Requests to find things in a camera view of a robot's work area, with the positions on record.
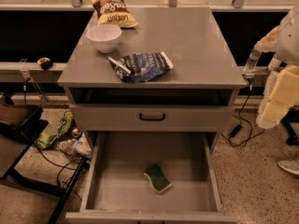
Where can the grey drawer cabinet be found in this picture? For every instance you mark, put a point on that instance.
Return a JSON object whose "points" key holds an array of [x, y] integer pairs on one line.
{"points": [[204, 73]]}

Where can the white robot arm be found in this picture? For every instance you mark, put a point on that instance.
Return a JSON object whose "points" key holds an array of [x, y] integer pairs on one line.
{"points": [[284, 42]]}

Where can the black drawer handle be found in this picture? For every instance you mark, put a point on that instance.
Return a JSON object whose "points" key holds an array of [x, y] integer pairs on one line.
{"points": [[144, 117]]}

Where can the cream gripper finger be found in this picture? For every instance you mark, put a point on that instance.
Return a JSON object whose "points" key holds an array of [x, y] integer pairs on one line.
{"points": [[285, 91], [270, 115]]}

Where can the white ceramic bowl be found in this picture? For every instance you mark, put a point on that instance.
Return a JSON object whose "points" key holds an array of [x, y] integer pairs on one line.
{"points": [[105, 37]]}

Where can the clear plastic wrapper on floor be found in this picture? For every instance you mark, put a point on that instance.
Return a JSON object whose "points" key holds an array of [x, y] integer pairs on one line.
{"points": [[75, 147]]}

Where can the closed grey upper drawer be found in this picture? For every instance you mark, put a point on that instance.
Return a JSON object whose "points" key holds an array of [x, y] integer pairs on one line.
{"points": [[179, 118]]}

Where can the green yellow sponge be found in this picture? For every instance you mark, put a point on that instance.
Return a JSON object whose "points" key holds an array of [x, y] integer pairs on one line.
{"points": [[157, 179]]}

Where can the yellow brown chip bag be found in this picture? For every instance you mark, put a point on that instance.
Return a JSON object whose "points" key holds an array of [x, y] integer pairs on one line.
{"points": [[113, 12]]}

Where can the black side cart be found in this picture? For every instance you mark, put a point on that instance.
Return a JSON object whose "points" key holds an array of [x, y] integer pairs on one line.
{"points": [[20, 126]]}

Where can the open grey bottom drawer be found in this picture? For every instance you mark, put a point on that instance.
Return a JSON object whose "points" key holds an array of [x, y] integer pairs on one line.
{"points": [[117, 192]]}

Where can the blue crumpled chip bag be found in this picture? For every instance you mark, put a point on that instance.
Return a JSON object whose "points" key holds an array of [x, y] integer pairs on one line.
{"points": [[141, 67]]}

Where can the black yellow tape measure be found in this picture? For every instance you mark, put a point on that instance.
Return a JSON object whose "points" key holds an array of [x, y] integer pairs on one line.
{"points": [[45, 63]]}

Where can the white sneaker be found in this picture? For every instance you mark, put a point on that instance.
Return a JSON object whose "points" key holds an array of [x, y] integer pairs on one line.
{"points": [[291, 166]]}

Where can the green snack bag on floor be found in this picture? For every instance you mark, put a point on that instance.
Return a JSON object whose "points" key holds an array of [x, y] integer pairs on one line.
{"points": [[45, 140]]}

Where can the clear plastic water bottle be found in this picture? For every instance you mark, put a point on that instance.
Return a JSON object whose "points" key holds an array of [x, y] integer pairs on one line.
{"points": [[252, 60]]}

